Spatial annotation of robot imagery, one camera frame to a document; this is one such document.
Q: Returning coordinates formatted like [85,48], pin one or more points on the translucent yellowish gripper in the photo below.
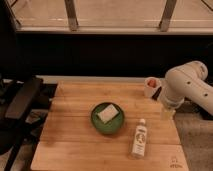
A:
[167,113]

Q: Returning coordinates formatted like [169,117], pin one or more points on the white plastic bottle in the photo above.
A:
[140,138]

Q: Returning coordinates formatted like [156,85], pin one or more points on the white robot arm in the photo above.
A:
[187,81]

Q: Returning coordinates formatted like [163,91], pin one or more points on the white cup with red object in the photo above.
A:
[151,86]

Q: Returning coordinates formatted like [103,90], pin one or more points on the green bowl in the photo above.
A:
[111,126]

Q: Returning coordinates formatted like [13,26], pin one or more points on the white sponge block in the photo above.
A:
[108,113]

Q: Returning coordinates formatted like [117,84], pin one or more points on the black office chair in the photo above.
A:
[13,126]

